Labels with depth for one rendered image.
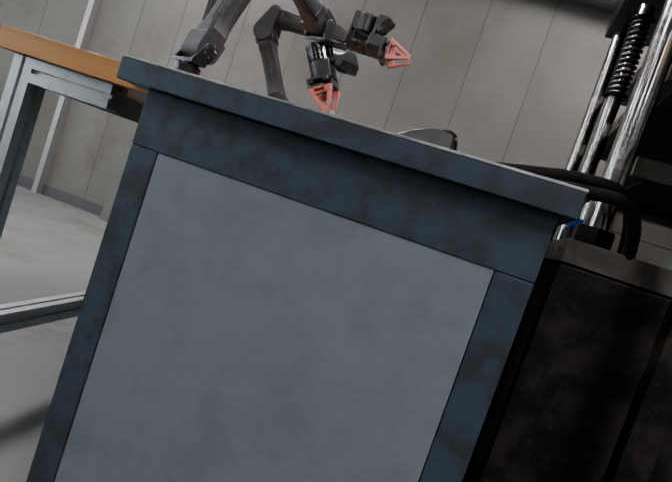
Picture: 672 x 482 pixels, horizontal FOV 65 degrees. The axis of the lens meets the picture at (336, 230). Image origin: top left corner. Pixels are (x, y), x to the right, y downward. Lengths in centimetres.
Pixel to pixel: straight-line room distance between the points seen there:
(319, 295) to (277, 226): 12
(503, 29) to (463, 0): 33
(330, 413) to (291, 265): 21
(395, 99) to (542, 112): 94
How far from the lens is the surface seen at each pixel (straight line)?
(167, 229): 85
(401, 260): 72
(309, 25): 155
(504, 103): 367
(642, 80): 154
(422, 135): 135
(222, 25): 133
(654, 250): 192
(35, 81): 115
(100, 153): 438
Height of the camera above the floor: 69
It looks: 3 degrees down
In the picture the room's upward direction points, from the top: 19 degrees clockwise
